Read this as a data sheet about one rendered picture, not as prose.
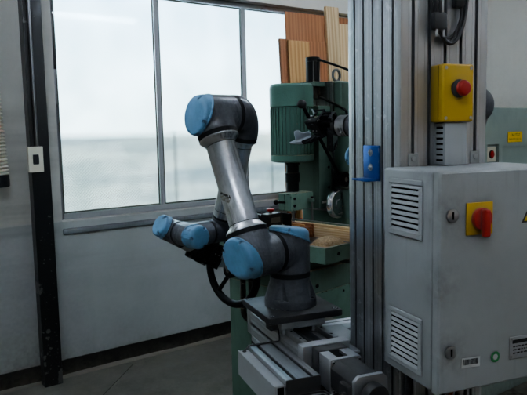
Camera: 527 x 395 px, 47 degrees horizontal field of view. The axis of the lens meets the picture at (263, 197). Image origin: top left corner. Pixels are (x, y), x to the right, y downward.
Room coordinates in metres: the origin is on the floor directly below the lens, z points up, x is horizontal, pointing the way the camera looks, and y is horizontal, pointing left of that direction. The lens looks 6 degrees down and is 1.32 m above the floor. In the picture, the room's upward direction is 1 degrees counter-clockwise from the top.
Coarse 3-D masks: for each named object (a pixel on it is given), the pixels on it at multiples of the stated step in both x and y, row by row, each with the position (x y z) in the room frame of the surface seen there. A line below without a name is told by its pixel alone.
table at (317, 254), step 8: (312, 240) 2.32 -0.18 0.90; (312, 248) 2.19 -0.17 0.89; (320, 248) 2.16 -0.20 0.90; (328, 248) 2.16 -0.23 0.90; (336, 248) 2.19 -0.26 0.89; (344, 248) 2.22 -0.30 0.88; (312, 256) 2.19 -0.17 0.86; (320, 256) 2.16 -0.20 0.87; (328, 256) 2.16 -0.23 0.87; (336, 256) 2.19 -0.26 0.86; (344, 256) 2.22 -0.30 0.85
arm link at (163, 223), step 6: (162, 216) 1.92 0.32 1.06; (168, 216) 1.92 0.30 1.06; (156, 222) 1.93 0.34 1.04; (162, 222) 1.90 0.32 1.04; (168, 222) 1.90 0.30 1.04; (174, 222) 1.91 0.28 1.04; (156, 228) 1.91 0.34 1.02; (162, 228) 1.89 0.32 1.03; (168, 228) 1.89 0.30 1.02; (156, 234) 1.90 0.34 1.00; (162, 234) 1.90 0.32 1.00; (168, 234) 1.90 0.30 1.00; (168, 240) 1.91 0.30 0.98; (180, 246) 1.95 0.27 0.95
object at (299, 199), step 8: (288, 192) 2.49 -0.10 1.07; (296, 192) 2.48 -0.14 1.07; (304, 192) 2.48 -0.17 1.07; (312, 192) 2.51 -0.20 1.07; (280, 200) 2.46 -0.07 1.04; (288, 200) 2.43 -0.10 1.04; (296, 200) 2.44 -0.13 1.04; (304, 200) 2.48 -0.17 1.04; (280, 208) 2.46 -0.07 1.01; (288, 208) 2.43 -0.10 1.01; (296, 208) 2.44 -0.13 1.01; (304, 208) 2.48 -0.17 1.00
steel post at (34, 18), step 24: (24, 0) 3.11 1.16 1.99; (24, 24) 3.10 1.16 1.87; (24, 48) 3.10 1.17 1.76; (24, 72) 3.11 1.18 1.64; (24, 96) 3.13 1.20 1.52; (48, 144) 3.15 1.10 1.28; (48, 168) 3.15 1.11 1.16; (48, 192) 3.14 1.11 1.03; (48, 216) 3.14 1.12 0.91; (48, 240) 3.13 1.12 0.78; (48, 264) 3.13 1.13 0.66; (48, 288) 3.13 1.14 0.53; (48, 312) 3.12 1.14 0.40; (48, 336) 3.12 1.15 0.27; (48, 360) 3.11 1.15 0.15; (48, 384) 3.11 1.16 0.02
